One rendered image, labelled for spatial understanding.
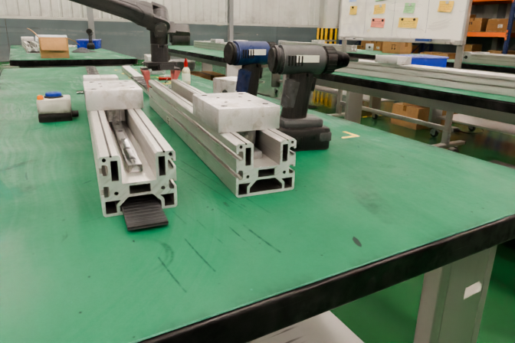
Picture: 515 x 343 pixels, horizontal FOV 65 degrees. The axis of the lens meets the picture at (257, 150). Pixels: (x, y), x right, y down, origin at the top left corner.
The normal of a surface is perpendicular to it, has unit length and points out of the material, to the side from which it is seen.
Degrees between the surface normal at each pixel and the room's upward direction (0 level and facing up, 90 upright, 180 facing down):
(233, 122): 90
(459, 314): 90
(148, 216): 0
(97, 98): 90
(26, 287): 0
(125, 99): 90
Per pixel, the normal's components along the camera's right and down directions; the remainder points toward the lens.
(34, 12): 0.49, 0.26
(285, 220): 0.02, -0.96
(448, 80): -0.85, 0.13
